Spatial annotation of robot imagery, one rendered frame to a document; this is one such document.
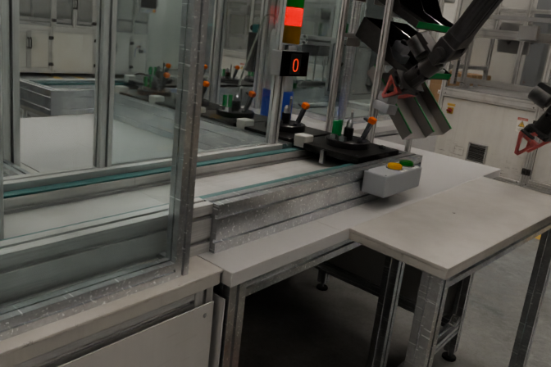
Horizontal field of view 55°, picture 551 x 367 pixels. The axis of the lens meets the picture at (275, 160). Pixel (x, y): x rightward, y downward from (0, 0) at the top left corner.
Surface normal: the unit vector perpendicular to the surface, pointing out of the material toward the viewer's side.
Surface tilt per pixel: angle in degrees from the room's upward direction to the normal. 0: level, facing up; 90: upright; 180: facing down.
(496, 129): 90
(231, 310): 90
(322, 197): 90
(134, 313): 90
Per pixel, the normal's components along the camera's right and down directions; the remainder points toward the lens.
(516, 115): -0.70, 0.10
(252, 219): 0.75, 0.24
